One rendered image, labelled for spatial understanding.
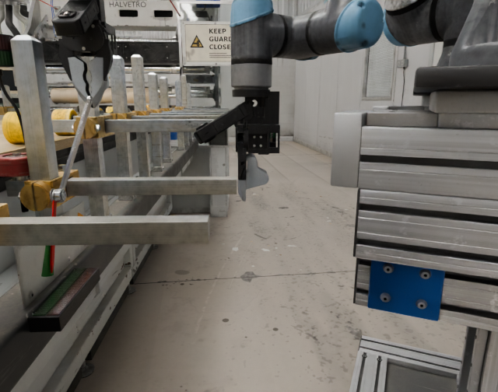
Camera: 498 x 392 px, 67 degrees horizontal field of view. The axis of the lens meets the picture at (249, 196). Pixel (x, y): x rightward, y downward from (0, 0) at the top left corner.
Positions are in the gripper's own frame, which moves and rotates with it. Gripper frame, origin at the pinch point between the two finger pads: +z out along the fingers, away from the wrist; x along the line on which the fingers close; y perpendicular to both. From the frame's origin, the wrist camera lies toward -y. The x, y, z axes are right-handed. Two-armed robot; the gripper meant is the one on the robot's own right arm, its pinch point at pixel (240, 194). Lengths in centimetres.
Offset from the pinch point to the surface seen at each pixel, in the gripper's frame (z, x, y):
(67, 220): -3.0, -25.3, -22.7
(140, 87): -23, 69, -35
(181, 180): -3.3, -1.4, -11.2
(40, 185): -3.9, -8.2, -34.2
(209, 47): -58, 247, -20
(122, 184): -2.5, -1.4, -22.5
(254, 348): 83, 65, 6
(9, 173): -5.2, -3.9, -41.7
